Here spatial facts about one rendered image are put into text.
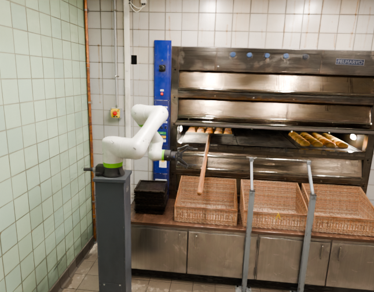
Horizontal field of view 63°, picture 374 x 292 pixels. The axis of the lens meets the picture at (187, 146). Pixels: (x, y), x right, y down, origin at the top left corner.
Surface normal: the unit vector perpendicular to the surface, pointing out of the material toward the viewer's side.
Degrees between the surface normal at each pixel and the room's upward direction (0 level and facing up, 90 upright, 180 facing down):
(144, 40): 90
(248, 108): 70
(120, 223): 90
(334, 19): 90
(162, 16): 90
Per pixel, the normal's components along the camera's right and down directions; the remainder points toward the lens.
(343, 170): -0.08, -0.12
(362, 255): -0.09, 0.26
